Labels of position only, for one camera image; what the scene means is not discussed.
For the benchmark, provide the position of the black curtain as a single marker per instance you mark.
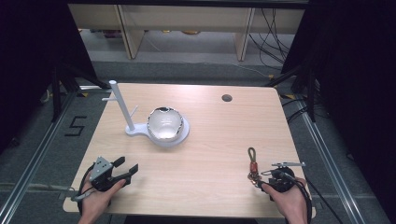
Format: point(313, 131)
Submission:
point(28, 62)
point(358, 77)

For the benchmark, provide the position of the silver rimmed white bowl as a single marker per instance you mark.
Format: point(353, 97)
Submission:
point(165, 124)

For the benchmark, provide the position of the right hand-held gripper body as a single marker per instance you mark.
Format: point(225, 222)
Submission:
point(281, 182)

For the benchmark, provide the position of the white stand with pegs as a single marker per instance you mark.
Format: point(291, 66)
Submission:
point(123, 107)

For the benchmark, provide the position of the person's left hand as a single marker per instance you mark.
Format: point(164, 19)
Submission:
point(96, 202)

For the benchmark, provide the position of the person's right hand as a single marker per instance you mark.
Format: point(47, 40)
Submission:
point(291, 202)

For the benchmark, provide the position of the black metal stand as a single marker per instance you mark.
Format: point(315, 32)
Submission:
point(310, 93)
point(57, 93)

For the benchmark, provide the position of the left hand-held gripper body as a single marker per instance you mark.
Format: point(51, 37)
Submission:
point(101, 172)

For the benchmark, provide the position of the light wooden shelf unit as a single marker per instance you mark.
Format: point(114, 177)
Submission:
point(186, 18)

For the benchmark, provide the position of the aluminium floor rail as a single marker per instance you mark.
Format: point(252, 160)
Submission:
point(37, 155)
point(330, 168)

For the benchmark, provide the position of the dark round table grommet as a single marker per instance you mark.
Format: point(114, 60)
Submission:
point(227, 98)

